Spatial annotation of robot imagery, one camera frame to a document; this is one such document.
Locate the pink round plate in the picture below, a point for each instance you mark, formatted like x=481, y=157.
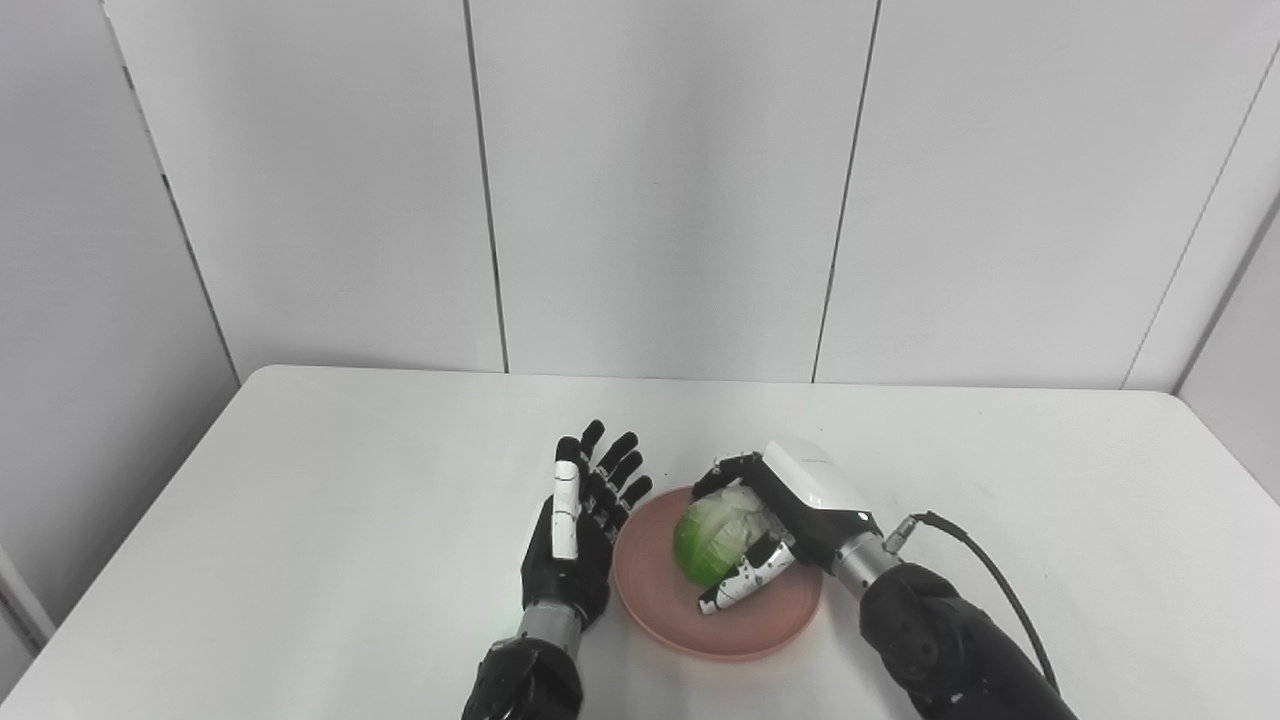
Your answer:
x=760, y=620

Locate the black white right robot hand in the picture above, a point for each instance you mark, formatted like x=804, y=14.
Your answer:
x=810, y=490

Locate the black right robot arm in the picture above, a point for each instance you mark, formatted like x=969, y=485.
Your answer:
x=940, y=650

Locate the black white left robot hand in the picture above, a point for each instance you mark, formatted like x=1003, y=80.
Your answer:
x=570, y=580

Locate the green white cabbage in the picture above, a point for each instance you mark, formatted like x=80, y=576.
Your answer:
x=715, y=535

